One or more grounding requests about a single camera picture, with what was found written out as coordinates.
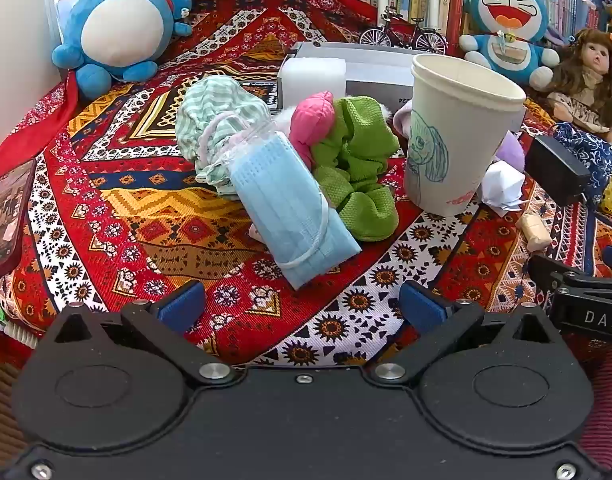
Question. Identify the striped green cloth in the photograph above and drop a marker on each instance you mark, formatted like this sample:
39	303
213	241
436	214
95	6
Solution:
211	105

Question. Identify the black power adapter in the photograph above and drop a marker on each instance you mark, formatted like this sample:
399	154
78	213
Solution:
555	167

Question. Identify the brown haired doll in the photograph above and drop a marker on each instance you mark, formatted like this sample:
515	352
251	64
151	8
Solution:
593	60

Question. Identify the white foam block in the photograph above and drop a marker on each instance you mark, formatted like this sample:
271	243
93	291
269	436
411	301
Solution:
311	77

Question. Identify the blue face mask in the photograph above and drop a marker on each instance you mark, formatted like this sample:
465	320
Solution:
286	200

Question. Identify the red ribbed cloth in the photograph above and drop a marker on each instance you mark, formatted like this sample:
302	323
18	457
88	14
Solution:
605	410

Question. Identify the blue round plush toy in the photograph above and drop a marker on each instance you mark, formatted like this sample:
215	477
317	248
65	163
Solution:
121	30

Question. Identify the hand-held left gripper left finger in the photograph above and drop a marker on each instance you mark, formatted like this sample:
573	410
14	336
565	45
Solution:
182	304

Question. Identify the blue patterned pouch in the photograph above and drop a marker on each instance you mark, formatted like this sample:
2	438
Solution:
598	157

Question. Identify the toy bicycle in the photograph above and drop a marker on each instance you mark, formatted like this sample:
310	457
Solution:
400	27

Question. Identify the small beige soft block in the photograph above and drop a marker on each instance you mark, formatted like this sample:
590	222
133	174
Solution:
534	232

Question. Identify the purple plush toy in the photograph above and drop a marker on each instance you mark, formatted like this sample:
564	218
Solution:
513	152

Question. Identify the green scrunchie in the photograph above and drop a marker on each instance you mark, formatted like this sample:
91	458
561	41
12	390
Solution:
356	160

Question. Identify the blue cat plush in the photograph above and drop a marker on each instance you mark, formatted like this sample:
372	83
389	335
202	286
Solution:
508	50

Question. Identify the white paper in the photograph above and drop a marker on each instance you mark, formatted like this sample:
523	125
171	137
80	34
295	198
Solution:
500	185

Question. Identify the paper cup with drawing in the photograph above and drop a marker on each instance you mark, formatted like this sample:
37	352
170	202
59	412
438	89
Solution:
450	125

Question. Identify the patterned red blanket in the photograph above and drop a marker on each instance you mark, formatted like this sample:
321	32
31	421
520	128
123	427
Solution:
151	220

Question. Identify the dark smartphone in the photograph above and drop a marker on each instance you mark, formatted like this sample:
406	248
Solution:
6	215

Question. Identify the pink soft pouf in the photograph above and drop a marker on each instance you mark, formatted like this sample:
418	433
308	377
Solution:
311	120

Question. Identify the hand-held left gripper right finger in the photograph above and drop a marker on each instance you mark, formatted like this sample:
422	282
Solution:
421	304

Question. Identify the white fluffy plush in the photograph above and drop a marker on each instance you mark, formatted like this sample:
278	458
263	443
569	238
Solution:
282	121

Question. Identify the grey white tray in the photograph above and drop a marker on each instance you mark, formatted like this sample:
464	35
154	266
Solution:
375	85

